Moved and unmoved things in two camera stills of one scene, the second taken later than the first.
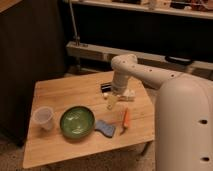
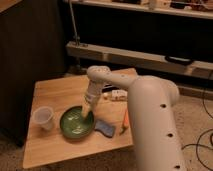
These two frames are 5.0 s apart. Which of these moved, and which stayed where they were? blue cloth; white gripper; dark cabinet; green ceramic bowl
Moved: white gripper
Stayed: dark cabinet; green ceramic bowl; blue cloth
